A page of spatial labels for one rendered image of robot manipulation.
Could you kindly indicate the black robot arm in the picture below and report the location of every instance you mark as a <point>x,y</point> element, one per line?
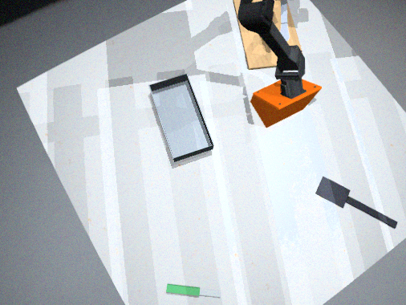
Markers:
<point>258,18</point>

